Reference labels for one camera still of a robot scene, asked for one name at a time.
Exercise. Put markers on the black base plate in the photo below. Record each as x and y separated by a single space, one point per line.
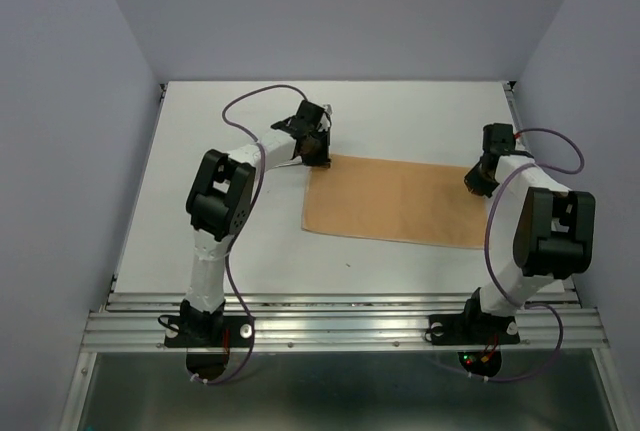
227 332
459 330

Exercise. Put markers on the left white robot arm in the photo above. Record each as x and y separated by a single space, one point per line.
221 197

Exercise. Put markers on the silver metal spoon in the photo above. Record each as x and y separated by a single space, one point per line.
296 162

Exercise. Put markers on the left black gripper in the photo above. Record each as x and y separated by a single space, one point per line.
321 160

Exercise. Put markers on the orange cloth napkin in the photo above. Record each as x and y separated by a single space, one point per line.
397 201

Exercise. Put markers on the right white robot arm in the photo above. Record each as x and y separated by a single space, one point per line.
553 238

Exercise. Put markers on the aluminium frame rail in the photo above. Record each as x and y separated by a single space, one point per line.
348 322

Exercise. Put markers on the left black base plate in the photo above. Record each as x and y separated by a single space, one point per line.
227 332

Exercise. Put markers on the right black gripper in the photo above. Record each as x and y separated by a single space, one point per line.
479 187

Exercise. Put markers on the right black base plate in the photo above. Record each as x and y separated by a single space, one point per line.
459 330

